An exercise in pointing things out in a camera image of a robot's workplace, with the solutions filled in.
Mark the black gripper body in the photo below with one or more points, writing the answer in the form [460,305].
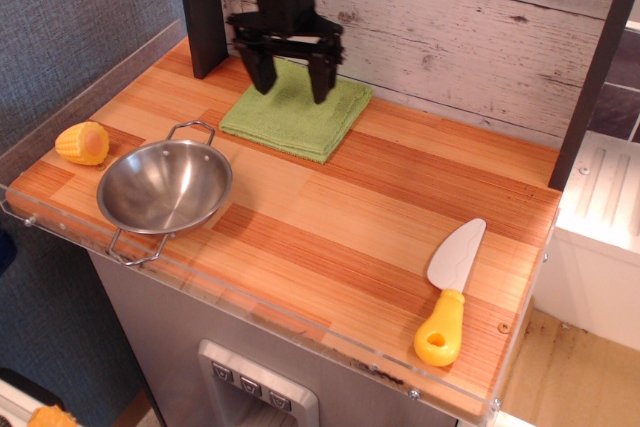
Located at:
[289,28]

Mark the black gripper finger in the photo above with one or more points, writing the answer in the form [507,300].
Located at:
[322,69]
[259,64]

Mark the green towel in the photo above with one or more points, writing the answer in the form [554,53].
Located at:
[288,120]

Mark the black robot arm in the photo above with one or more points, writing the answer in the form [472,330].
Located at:
[293,29]

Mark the yellow toy corn cob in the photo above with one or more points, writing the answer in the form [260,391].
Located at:
[85,143]

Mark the clear acrylic table edge guard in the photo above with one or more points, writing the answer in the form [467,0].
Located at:
[263,389]

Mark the grey toy fridge cabinet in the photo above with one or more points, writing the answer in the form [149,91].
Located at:
[165,326]

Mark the white toy sink unit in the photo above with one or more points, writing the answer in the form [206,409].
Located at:
[590,276]

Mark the yellow object bottom left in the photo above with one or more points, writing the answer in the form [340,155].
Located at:
[51,416]

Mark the dark left shelf post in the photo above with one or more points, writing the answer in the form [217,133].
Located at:
[205,26]

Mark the dark shelf post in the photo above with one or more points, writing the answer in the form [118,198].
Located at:
[205,26]
[606,48]

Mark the stainless steel bowl with handles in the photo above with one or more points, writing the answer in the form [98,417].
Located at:
[165,188]

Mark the dark right shelf post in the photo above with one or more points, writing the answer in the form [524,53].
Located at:
[606,48]

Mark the toy knife yellow handle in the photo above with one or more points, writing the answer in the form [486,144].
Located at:
[438,340]

